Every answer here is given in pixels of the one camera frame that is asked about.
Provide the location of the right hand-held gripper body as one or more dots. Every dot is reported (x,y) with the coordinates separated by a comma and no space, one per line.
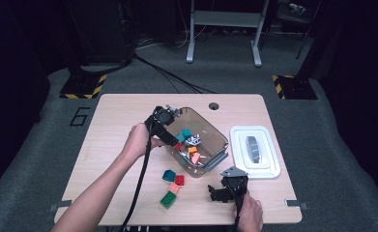
(236,183)

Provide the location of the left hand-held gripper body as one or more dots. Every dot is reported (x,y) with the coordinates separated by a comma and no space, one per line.
(162,117)

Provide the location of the light teal toy block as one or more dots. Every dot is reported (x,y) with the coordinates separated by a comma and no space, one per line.
(180,138)

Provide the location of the red toy block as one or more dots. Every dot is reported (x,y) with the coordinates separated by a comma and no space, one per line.
(178,147)
(179,180)

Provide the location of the orange toy block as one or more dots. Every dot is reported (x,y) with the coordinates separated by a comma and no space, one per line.
(192,150)

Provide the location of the coral toy block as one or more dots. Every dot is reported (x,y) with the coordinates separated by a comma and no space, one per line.
(196,158)

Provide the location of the clear brown storage box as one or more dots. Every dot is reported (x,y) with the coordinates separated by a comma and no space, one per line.
(209,132)

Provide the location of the person's left hand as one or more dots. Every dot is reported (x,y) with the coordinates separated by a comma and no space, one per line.
(138,141)

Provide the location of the person's right hand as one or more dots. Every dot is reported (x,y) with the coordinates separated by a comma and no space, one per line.
(251,216)

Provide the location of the white box lid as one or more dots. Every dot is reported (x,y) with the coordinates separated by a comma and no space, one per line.
(241,161)

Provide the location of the dark teal toy block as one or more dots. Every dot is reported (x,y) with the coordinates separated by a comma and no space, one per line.
(168,176)

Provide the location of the salmon toy block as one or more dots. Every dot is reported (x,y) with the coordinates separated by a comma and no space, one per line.
(173,188)

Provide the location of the green toy block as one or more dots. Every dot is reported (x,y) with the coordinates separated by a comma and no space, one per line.
(168,200)

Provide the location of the black equipment cabinet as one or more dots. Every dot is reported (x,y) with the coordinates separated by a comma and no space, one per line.
(102,32)

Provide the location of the grey device on stand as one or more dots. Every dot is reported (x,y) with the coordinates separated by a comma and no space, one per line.
(297,8)

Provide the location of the grey table edge bracket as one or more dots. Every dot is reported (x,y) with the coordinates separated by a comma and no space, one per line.
(294,203)
(60,205)

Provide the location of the black yellow striped base plate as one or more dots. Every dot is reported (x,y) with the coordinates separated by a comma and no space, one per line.
(80,87)
(297,88)

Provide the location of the white desk frame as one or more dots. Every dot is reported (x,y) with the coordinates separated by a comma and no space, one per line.
(225,18)

